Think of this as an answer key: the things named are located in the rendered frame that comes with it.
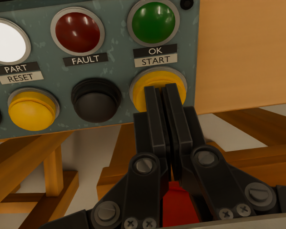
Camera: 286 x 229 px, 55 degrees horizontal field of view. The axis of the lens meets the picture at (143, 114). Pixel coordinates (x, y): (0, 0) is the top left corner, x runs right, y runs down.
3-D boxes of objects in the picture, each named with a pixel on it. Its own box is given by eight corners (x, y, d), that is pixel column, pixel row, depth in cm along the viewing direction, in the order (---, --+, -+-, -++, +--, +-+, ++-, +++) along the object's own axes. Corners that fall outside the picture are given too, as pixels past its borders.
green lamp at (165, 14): (176, 41, 14) (181, 38, 12) (132, 47, 14) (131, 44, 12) (172, 2, 13) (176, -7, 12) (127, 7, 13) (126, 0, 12)
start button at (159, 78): (183, 105, 17) (187, 118, 16) (135, 111, 17) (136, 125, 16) (183, 64, 14) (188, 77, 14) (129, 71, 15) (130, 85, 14)
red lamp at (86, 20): (106, 50, 14) (102, 48, 12) (62, 56, 14) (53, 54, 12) (101, 11, 13) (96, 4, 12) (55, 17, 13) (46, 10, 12)
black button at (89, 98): (120, 110, 16) (121, 124, 16) (80, 115, 16) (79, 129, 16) (114, 77, 15) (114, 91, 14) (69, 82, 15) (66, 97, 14)
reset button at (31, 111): (62, 117, 16) (59, 131, 16) (22, 122, 16) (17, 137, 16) (48, 85, 15) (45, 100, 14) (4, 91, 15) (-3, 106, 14)
